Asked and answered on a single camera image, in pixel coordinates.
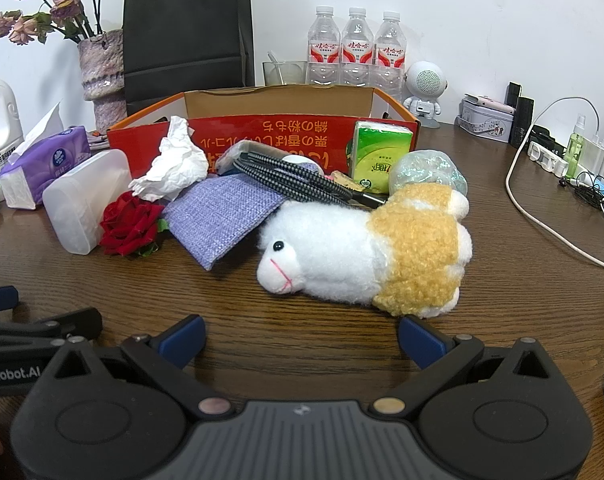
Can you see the green spray bottle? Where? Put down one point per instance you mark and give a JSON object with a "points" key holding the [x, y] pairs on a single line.
{"points": [[575, 147]]}

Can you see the white round case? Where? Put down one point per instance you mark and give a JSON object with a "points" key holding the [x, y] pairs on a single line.
{"points": [[294, 160]]}

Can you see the white tissue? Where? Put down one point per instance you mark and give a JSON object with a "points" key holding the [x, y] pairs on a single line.
{"points": [[174, 165]]}

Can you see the green tissue packet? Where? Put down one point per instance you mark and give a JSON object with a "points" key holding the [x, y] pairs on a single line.
{"points": [[379, 155]]}

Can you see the white charger plugs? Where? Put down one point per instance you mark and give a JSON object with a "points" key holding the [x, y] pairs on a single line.
{"points": [[599, 157]]}

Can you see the red artificial rose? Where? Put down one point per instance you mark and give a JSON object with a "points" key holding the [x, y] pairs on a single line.
{"points": [[129, 225]]}

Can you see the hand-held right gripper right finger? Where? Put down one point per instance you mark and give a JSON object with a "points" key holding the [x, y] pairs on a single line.
{"points": [[422, 342]]}

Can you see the purple fabric pouch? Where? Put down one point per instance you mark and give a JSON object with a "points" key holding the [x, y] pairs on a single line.
{"points": [[222, 215]]}

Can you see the white printed tin box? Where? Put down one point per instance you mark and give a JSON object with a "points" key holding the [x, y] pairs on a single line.
{"points": [[484, 125]]}

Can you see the purple tissue pack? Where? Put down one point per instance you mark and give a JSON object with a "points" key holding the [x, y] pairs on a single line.
{"points": [[47, 165]]}

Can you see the white wet wipes pack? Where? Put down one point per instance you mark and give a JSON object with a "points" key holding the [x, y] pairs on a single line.
{"points": [[84, 200]]}

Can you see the black earphones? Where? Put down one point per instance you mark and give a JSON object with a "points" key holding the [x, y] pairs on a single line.
{"points": [[589, 194]]}

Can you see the yellow sponge toy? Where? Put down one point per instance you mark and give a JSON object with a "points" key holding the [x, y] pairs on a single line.
{"points": [[342, 255]]}

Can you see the small yellow eraser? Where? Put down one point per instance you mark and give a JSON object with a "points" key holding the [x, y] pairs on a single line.
{"points": [[342, 177]]}

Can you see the small black block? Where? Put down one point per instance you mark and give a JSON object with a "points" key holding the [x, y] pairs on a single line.
{"points": [[513, 92]]}

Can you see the red label water bottle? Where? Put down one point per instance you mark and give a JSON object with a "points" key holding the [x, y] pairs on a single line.
{"points": [[390, 55], [357, 50], [324, 50]]}

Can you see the white power strip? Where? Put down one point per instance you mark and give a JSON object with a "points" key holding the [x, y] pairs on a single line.
{"points": [[549, 160]]}

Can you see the clear glass cup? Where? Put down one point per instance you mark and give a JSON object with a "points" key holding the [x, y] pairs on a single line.
{"points": [[294, 74]]}

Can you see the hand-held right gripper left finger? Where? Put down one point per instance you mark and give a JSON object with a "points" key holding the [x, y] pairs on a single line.
{"points": [[184, 340]]}

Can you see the clear bubble wrap ball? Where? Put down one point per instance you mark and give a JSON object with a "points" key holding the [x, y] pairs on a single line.
{"points": [[427, 170]]}

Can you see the black chair back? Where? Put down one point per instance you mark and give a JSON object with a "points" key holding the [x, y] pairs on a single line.
{"points": [[182, 35]]}

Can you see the tall black block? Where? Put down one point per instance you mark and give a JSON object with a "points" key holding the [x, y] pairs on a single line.
{"points": [[523, 120]]}

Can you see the clear plastic spoon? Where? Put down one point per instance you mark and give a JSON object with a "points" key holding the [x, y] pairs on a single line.
{"points": [[277, 67]]}

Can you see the orange cardboard box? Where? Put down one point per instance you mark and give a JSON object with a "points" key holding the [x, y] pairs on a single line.
{"points": [[282, 135]]}

